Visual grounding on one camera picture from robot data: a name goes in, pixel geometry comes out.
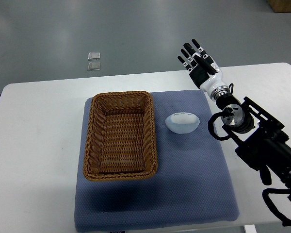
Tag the brown cardboard box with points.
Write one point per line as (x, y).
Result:
(280, 6)

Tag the light blue oval toy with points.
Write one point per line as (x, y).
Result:
(182, 122)

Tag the blue quilted mat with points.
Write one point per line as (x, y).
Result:
(192, 184)

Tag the brown wicker basket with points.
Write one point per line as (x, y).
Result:
(121, 139)

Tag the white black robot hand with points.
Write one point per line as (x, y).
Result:
(203, 73)

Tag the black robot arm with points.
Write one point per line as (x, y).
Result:
(261, 142)

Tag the upper metal floor plate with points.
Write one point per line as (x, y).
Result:
(93, 56)

